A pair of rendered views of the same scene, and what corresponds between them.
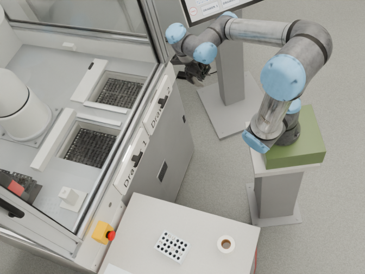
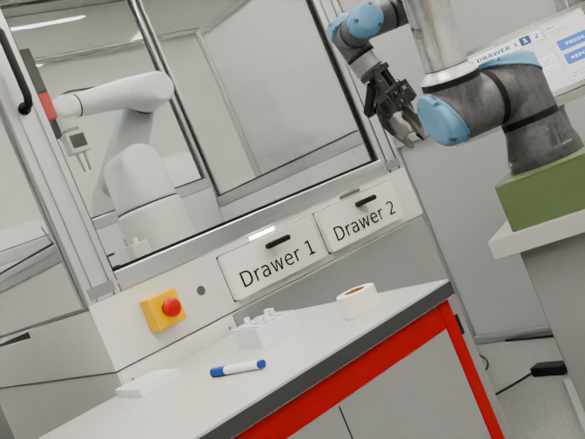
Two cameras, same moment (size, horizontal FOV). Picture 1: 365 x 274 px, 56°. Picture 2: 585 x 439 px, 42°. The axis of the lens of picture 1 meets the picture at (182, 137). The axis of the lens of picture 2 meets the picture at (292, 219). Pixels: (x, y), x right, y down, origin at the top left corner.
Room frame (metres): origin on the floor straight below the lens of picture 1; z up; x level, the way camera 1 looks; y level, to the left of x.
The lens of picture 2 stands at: (-0.91, -0.37, 1.00)
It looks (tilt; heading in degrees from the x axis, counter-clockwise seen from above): 2 degrees down; 17
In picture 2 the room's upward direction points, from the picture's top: 23 degrees counter-clockwise
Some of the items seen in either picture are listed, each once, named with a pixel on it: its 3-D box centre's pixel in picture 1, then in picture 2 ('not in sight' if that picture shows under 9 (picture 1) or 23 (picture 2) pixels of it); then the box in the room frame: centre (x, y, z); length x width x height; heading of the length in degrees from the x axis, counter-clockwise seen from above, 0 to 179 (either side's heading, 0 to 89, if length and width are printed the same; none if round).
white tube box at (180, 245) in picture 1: (172, 247); (265, 329); (0.42, 0.17, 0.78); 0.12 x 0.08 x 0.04; 44
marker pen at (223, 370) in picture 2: not in sight; (237, 368); (0.22, 0.17, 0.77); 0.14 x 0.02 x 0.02; 61
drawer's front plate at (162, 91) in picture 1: (158, 104); (360, 215); (1.07, 0.06, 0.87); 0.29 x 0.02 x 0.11; 145
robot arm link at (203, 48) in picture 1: (202, 47); (367, 22); (0.91, -0.17, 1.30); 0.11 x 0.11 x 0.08; 31
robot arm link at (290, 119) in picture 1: (283, 109); (513, 86); (0.73, -0.41, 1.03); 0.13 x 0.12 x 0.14; 121
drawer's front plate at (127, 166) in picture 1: (132, 160); (273, 256); (0.81, 0.24, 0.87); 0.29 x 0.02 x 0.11; 145
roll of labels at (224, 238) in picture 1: (226, 245); (359, 300); (0.36, -0.03, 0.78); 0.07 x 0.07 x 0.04
